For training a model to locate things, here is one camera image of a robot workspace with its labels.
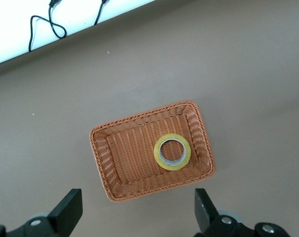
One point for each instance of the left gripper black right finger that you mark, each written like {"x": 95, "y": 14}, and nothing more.
{"x": 208, "y": 219}

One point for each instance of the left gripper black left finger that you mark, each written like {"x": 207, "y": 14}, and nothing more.
{"x": 60, "y": 217}

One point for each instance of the yellow tape roll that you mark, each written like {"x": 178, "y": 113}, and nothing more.
{"x": 171, "y": 168}

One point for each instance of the orange-brown wicker basket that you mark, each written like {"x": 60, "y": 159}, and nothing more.
{"x": 129, "y": 160}

